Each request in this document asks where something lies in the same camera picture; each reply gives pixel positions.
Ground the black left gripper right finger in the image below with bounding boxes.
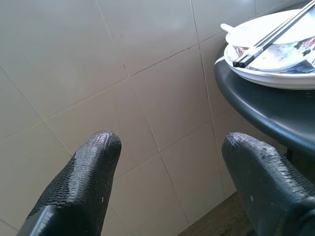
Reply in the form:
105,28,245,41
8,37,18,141
220,132,315,236

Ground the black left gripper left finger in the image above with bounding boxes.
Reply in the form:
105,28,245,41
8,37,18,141
16,130,122,236

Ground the black round table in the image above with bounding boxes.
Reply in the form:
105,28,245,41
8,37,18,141
213,1,315,177

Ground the large floral white plate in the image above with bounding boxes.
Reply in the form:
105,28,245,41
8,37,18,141
224,41,315,90

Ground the black chopstick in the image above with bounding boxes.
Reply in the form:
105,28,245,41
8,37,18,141
239,1,315,69
232,0,315,67

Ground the white bowl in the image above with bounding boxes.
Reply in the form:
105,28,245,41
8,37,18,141
225,9,315,49

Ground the white ceramic spoon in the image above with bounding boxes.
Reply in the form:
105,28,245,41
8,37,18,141
220,23,237,34

